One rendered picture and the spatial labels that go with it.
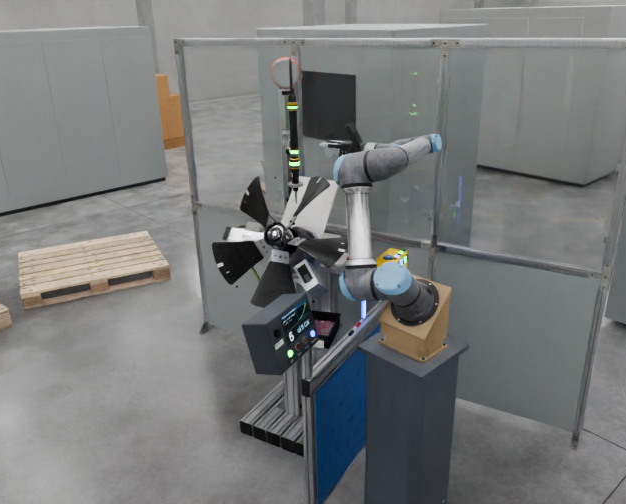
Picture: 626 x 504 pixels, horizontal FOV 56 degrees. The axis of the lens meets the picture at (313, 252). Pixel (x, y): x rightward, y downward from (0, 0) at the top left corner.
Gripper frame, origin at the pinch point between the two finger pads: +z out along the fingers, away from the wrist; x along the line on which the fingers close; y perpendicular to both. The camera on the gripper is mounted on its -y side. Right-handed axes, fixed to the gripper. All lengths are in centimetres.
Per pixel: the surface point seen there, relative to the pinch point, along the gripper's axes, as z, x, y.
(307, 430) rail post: -20, -51, 108
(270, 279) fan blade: 21, -15, 63
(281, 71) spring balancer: 57, 54, -25
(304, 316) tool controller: -26, -61, 49
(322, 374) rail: -22, -43, 85
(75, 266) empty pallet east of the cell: 304, 85, 148
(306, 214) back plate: 29, 31, 45
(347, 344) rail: -22, -21, 82
